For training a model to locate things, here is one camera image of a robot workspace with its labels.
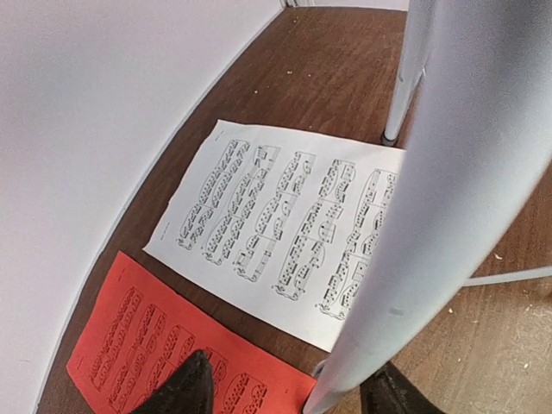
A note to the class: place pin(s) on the red sheet music page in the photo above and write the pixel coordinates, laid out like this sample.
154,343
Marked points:
140,331

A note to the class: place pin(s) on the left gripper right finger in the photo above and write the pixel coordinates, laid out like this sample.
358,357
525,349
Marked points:
388,391

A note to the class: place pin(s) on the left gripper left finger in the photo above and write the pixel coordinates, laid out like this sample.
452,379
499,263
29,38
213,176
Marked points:
190,389

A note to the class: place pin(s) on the white perforated music stand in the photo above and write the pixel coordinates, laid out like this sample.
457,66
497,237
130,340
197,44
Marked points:
480,141

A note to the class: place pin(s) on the white sheet music page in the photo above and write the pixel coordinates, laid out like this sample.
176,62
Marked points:
280,223

